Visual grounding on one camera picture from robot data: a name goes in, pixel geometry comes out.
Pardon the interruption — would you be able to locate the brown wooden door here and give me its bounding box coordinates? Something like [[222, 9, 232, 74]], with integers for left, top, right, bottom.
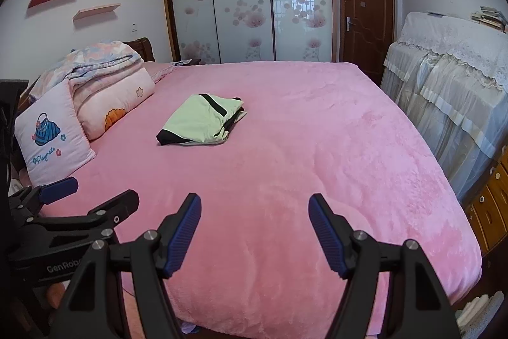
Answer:
[[335, 0, 398, 79]]

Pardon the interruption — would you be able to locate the light wooden wall shelf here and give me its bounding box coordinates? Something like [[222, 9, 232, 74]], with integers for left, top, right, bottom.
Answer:
[[72, 3, 122, 22]]

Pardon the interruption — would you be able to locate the white cloth bundle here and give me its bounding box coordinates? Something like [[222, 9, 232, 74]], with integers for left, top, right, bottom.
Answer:
[[456, 291, 505, 332]]

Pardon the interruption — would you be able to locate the pink pillow with bag print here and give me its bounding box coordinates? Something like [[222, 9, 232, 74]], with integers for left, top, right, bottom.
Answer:
[[14, 79, 97, 189]]

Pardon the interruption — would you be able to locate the white lace covered furniture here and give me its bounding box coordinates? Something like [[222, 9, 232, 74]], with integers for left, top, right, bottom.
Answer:
[[380, 11, 508, 205]]

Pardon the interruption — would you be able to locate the stack of books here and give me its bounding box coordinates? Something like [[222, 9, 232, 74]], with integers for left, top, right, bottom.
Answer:
[[470, 5, 508, 34]]

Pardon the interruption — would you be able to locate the pink bed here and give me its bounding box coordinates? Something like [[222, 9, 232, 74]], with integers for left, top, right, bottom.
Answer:
[[16, 61, 483, 337]]

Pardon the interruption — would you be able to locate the folded pastel floral quilt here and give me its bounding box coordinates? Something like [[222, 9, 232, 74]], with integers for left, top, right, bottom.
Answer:
[[20, 40, 144, 101]]

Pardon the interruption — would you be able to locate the pink pillow with orange print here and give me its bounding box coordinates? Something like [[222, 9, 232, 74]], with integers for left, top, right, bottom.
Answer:
[[69, 67, 156, 142]]

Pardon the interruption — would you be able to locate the dark wooden headboard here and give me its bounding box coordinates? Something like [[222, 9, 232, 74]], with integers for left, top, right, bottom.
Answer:
[[121, 37, 155, 64]]

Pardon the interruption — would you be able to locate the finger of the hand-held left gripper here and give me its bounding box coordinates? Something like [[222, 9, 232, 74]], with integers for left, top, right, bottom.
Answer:
[[24, 189, 140, 239], [8, 177, 79, 218]]

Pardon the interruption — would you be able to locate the wooden drawer cabinet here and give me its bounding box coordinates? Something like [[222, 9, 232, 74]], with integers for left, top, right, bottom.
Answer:
[[462, 152, 508, 256]]

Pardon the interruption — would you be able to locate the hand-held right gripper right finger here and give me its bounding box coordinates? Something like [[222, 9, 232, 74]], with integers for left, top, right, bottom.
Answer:
[[308, 193, 457, 339]]

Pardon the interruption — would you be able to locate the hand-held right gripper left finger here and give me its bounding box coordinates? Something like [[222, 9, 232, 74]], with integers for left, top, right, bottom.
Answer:
[[50, 193, 202, 339]]

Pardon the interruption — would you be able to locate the black frame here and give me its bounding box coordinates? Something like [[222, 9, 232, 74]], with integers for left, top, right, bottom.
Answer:
[[0, 79, 29, 185]]

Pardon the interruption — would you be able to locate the green and black hooded jacket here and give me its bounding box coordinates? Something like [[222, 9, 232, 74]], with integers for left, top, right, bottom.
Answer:
[[156, 93, 247, 146]]

